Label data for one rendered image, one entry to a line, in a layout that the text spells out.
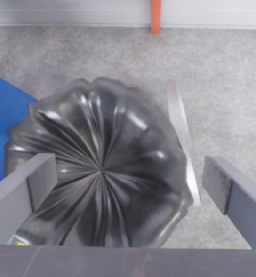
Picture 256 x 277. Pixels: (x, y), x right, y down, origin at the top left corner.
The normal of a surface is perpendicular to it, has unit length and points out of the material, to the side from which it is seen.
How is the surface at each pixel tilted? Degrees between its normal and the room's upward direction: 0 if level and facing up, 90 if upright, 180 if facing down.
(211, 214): 0
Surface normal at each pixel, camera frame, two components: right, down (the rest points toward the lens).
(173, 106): -0.37, -0.43
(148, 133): -0.66, 0.36
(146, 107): -0.04, 0.11
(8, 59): -0.12, -0.14
